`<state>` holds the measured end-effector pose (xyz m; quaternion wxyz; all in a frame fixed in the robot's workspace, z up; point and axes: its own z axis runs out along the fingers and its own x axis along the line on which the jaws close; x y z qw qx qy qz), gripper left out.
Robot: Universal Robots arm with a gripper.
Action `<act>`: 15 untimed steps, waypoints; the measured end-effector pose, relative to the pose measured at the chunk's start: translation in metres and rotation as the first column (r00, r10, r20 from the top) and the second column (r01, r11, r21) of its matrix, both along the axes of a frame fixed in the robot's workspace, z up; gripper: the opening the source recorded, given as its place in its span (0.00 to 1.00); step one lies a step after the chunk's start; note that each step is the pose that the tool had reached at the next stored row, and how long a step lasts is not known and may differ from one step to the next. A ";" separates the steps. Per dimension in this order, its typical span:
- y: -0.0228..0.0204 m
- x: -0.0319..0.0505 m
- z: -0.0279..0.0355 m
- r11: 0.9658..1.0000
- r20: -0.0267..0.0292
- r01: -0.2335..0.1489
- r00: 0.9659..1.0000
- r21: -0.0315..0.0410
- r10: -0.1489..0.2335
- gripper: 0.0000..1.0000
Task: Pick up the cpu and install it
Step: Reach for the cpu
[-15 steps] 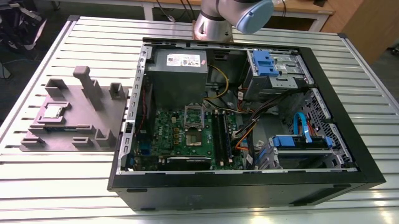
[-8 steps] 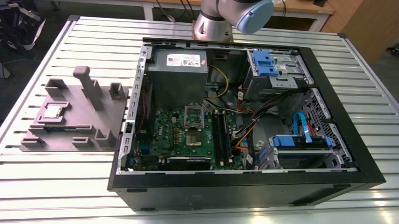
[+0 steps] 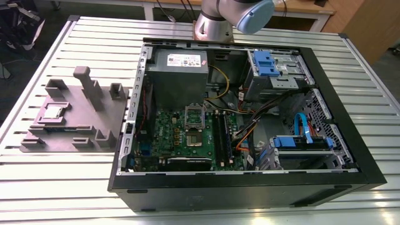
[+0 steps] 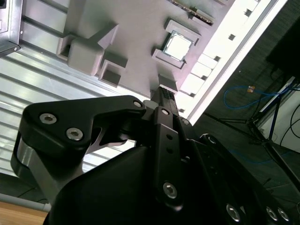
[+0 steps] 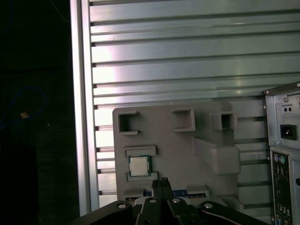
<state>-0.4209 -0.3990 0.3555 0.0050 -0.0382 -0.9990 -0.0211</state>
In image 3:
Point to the metal drive cage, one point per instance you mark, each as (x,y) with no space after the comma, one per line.
(282,84)

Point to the hard disk in blue carrier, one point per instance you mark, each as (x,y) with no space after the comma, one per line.
(286,142)

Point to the CPU socket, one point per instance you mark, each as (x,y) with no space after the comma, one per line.
(194,139)

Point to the brown wooden cabinet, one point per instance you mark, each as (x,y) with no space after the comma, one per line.
(368,23)

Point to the wooden desk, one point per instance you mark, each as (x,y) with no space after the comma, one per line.
(310,10)

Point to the black PC case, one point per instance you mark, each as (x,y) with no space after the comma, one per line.
(219,194)

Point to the metal disk bay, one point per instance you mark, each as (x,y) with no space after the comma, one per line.
(306,152)

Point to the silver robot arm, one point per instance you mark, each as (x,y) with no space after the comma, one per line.
(212,25)

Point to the grey parts rack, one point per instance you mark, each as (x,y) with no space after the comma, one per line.
(82,122)

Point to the blue VGA port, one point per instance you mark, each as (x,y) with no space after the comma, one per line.
(132,163)

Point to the green motherboard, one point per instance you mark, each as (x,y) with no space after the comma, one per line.
(159,137)

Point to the black RAM slot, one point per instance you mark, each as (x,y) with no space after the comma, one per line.
(224,138)
(218,138)

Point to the dark RAM stick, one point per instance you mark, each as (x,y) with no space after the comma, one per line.
(60,129)

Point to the black graphics card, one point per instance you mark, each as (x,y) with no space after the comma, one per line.
(187,164)

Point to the silver CPU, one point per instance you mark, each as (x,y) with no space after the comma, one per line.
(54,113)

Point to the blue plastic drive carrier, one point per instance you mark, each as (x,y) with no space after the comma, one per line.
(264,58)
(270,71)

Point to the grey power supply unit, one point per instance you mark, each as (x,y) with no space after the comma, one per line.
(178,84)

